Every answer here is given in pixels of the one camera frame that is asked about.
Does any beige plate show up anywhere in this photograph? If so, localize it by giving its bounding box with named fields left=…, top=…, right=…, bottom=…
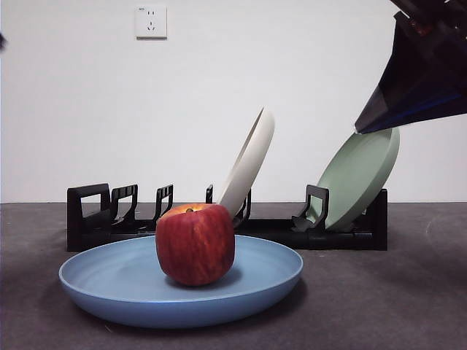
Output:
left=217, top=106, right=275, bottom=219

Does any white wall socket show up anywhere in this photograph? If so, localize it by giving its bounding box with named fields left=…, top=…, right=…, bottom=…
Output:
left=136, top=4, right=168, bottom=39

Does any green plate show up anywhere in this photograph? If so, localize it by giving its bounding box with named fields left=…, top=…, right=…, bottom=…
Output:
left=316, top=125, right=401, bottom=231

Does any blue plate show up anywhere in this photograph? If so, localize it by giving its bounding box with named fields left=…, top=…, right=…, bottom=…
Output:
left=58, top=234, right=304, bottom=329

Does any red apple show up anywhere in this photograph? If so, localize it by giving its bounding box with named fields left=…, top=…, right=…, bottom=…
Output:
left=155, top=203, right=236, bottom=287

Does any black plate rack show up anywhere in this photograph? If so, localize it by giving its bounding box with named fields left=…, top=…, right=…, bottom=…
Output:
left=66, top=183, right=388, bottom=252

